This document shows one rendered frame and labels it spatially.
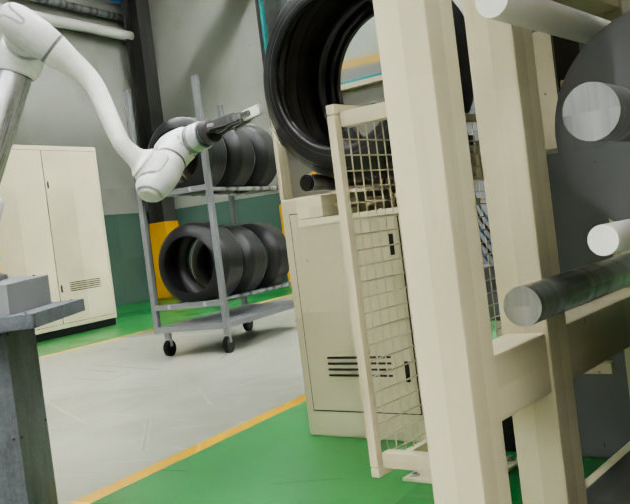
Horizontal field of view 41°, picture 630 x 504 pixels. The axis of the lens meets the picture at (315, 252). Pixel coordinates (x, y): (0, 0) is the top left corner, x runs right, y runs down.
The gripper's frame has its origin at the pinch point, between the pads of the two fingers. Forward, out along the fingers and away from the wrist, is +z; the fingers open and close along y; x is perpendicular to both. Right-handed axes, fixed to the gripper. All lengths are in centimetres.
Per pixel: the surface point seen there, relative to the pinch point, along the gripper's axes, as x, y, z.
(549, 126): 29, 19, 78
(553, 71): 16, 19, 83
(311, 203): 32.8, -10.9, 21.9
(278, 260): 18, 317, -275
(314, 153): 20.6, -11.3, 27.0
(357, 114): 27, -59, 74
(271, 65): -6.0, -11.5, 20.1
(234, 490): 109, -3, -40
